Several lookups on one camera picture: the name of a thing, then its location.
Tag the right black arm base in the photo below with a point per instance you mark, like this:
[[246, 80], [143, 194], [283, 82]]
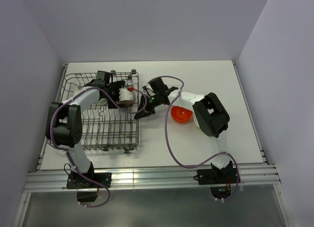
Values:
[[224, 177]]

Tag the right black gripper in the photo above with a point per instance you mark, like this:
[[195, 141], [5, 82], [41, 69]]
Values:
[[142, 114]]

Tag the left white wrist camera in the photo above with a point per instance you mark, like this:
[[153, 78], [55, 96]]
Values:
[[125, 91]]

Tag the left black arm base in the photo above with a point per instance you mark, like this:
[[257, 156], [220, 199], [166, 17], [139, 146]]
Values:
[[87, 192]]

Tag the white bowl yellow flower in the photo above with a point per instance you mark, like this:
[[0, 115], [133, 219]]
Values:
[[102, 102]]

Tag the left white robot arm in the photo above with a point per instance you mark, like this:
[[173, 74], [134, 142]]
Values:
[[64, 122]]

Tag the grey wire dish rack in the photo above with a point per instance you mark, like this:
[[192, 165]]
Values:
[[106, 128]]

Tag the white square bowl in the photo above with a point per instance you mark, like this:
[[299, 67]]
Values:
[[195, 120]]

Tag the dark patterned bottom bowl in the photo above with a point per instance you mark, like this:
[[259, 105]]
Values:
[[127, 103]]

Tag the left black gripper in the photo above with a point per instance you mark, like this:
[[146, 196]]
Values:
[[112, 103]]

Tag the plain orange bowl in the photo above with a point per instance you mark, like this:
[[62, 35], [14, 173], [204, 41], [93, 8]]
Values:
[[181, 115]]

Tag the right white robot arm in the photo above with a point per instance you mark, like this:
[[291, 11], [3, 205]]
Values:
[[207, 112]]

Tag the aluminium mounting rail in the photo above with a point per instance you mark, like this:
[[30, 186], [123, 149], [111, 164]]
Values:
[[154, 178]]

